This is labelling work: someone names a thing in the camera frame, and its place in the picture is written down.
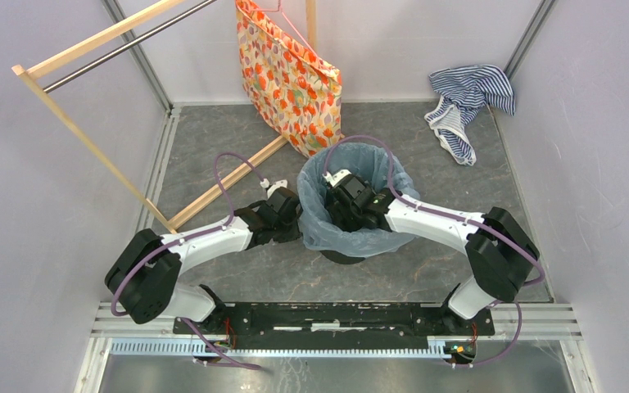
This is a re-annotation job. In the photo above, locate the light blue plastic bag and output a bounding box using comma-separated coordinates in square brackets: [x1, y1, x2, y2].
[296, 142, 415, 258]

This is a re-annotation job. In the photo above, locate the black plastic trash bin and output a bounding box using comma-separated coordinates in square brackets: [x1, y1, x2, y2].
[320, 250, 365, 265]

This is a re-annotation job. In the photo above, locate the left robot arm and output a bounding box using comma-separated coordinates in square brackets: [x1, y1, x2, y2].
[105, 186, 301, 334]

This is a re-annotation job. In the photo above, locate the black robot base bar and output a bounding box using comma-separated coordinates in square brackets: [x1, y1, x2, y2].
[173, 302, 496, 350]

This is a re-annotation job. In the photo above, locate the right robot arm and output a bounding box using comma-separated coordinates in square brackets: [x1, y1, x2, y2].
[324, 169, 544, 334]

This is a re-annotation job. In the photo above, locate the floral orange cloth bag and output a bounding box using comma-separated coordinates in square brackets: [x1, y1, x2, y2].
[234, 1, 343, 156]

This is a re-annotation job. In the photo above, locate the blue striped cloth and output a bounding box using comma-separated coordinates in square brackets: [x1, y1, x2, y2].
[424, 65, 516, 166]

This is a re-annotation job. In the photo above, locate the pink clothes hanger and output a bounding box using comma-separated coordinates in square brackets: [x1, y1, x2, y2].
[240, 1, 342, 82]

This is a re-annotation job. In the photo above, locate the wooden clothes rack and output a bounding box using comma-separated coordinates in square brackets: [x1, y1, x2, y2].
[11, 0, 346, 235]

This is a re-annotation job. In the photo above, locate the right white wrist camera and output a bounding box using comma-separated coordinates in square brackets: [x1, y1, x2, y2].
[323, 169, 351, 187]

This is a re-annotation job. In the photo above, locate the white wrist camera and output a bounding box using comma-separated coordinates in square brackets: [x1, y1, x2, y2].
[260, 178, 288, 199]
[323, 169, 351, 187]

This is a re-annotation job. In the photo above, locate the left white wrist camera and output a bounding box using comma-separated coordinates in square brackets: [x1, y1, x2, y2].
[260, 178, 288, 199]

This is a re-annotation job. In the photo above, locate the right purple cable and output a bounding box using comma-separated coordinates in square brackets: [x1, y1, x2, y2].
[322, 134, 547, 370]

